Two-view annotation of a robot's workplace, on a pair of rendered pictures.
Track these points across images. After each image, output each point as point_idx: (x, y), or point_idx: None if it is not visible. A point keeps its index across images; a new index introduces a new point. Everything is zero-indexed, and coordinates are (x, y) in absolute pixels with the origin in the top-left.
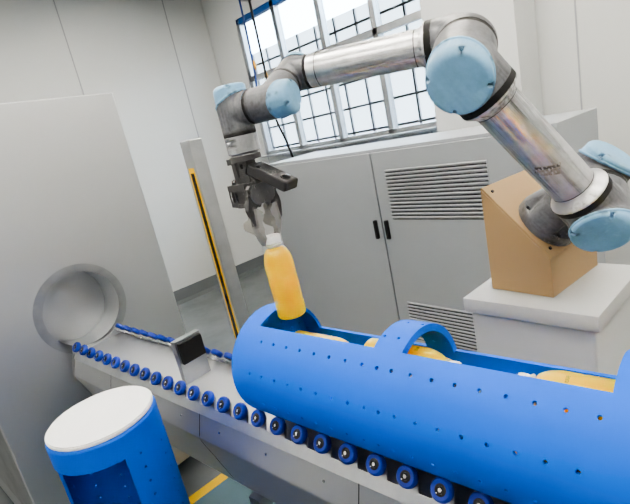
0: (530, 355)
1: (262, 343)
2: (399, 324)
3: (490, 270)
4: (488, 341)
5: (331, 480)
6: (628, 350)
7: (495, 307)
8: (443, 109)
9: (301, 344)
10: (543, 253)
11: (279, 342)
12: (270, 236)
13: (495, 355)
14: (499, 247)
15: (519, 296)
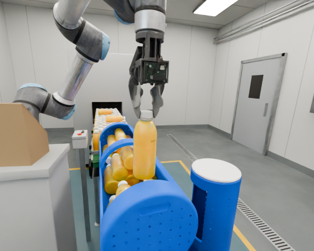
0: (61, 178)
1: (173, 180)
2: (126, 141)
3: (29, 155)
4: (53, 187)
5: None
6: (112, 125)
7: (56, 162)
8: (105, 56)
9: (158, 162)
10: (45, 132)
11: (165, 171)
12: (148, 110)
13: (99, 155)
14: (32, 137)
15: (47, 157)
